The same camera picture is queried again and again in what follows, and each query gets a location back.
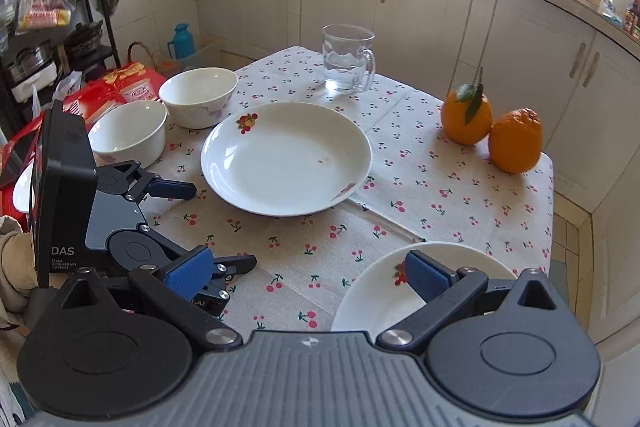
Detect glass mug with water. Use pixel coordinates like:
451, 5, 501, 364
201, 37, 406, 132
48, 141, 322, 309
322, 24, 376, 94

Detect blue thermos jug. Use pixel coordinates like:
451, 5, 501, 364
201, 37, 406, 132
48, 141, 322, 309
167, 23, 195, 60

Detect left gloved hand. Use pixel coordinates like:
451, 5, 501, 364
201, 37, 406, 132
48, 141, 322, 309
0, 216, 37, 331

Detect white floral bowl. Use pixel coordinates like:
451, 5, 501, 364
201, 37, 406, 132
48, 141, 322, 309
158, 67, 239, 130
88, 100, 168, 168

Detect red drink carton box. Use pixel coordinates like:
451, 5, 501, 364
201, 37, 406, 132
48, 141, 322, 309
1, 63, 166, 219

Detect white kitchen cabinets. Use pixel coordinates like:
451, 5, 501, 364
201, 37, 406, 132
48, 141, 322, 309
192, 0, 640, 343

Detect orange with leaf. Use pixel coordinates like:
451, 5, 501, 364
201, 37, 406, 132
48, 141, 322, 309
440, 67, 494, 145

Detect large white fruit-print plate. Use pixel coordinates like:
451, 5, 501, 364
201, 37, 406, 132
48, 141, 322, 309
201, 102, 372, 218

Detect orange without leaf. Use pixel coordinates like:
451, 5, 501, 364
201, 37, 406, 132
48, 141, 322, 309
488, 108, 544, 174

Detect black storage rack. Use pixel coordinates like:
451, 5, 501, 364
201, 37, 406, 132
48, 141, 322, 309
1, 0, 122, 135

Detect cherry print tablecloth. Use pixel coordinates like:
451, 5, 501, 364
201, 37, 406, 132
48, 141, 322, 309
142, 46, 553, 334

